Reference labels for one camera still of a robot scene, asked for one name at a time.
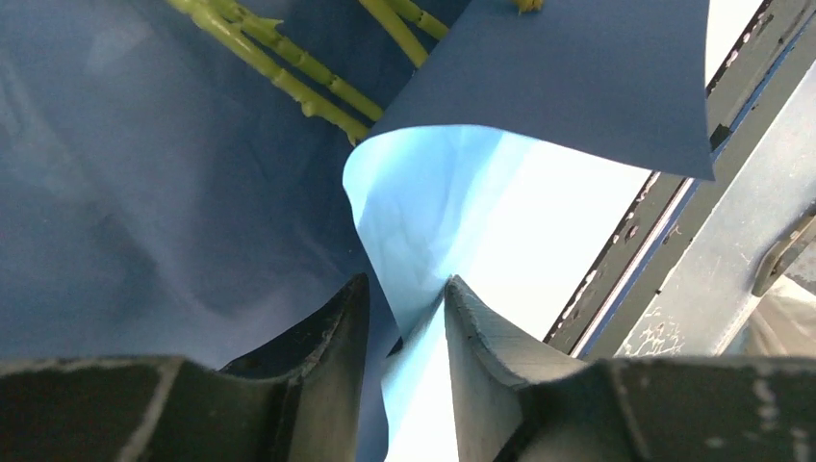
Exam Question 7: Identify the blue wrapping paper sheet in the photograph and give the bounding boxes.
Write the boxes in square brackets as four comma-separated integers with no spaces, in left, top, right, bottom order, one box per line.
[1,1,713,461]

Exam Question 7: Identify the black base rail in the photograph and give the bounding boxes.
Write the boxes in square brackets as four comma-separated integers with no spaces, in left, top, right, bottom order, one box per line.
[543,1,815,357]

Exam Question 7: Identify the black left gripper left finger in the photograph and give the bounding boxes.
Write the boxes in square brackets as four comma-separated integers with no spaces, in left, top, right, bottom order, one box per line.
[1,273,370,461]

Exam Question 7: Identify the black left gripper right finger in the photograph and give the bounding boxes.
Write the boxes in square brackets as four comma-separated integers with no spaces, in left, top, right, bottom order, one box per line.
[444,276,815,461]

